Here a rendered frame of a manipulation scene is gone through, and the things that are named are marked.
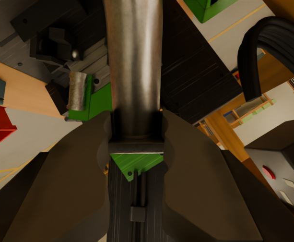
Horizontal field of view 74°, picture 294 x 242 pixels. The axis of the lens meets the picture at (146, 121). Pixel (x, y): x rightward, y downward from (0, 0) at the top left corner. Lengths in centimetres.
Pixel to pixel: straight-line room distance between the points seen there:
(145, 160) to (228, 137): 84
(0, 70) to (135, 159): 37
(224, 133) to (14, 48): 105
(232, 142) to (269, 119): 911
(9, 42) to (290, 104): 1064
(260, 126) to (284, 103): 147
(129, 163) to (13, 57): 36
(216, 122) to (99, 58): 89
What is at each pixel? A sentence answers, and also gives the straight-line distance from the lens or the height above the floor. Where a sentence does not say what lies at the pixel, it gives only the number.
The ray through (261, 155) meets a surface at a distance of 46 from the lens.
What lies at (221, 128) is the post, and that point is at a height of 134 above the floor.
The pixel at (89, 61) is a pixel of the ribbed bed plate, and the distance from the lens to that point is 47.
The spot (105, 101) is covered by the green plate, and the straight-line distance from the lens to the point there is 43.
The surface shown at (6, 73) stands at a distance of 59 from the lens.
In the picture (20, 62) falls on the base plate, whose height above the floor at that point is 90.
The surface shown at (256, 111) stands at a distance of 952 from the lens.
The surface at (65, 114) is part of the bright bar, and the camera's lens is 64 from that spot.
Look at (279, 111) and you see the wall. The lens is 1054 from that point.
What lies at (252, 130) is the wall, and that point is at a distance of 999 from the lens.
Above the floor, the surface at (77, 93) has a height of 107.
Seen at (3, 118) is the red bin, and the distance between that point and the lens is 84.
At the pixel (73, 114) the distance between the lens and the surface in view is 45.
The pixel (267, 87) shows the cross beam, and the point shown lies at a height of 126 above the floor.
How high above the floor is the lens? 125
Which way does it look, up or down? 9 degrees down
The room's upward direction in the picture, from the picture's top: 148 degrees clockwise
